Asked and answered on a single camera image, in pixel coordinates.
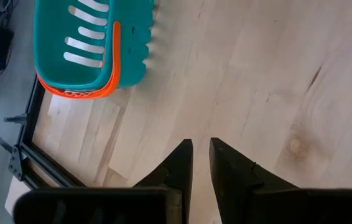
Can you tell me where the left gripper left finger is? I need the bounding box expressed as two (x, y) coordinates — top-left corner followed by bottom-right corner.
(12, 139), (194, 224)

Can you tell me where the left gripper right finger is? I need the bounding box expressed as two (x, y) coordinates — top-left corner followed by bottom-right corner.
(210, 138), (352, 224)

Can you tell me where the green basket with orange handles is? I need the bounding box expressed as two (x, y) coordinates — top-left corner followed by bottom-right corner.
(32, 0), (155, 100)

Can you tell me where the black aluminium table frame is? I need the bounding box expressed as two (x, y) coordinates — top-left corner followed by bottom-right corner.
(3, 76), (86, 190)

